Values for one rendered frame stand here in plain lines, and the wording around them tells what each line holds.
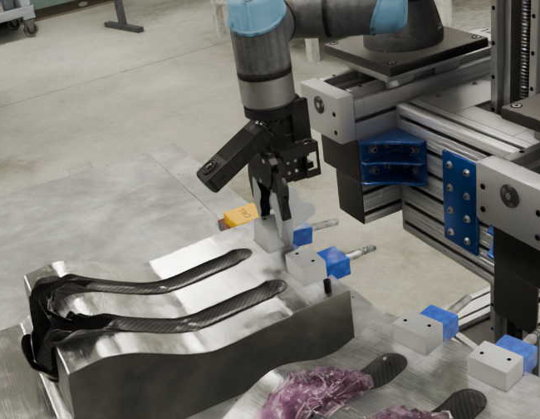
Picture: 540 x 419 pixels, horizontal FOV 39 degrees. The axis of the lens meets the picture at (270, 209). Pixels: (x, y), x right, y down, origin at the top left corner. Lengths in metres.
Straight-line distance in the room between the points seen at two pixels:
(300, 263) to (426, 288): 1.59
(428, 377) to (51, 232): 0.85
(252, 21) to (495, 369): 0.51
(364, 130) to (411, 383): 0.63
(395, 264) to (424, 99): 1.33
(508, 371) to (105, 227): 0.86
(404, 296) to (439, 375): 1.64
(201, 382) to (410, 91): 0.73
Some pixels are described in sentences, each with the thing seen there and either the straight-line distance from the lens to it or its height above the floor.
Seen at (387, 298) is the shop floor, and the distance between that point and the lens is 2.57.
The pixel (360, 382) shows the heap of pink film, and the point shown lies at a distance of 0.89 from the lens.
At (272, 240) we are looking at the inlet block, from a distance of 1.12.
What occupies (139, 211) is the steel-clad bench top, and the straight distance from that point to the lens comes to 1.53.
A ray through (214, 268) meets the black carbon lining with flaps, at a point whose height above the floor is 0.88.
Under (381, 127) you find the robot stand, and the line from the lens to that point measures 1.46.
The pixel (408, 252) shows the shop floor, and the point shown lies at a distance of 2.80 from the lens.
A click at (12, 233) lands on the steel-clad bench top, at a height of 0.80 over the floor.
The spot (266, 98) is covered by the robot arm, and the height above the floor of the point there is 1.12.
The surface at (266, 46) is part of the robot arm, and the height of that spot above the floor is 1.19.
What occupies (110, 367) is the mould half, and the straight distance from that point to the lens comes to 0.93.
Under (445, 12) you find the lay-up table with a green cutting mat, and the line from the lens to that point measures 4.04.
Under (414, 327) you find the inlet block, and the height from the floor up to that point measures 0.88.
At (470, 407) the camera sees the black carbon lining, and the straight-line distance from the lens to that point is 0.91.
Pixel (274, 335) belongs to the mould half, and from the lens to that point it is 1.00.
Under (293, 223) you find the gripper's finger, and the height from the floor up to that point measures 0.93.
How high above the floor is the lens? 1.47
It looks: 27 degrees down
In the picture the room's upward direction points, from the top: 8 degrees counter-clockwise
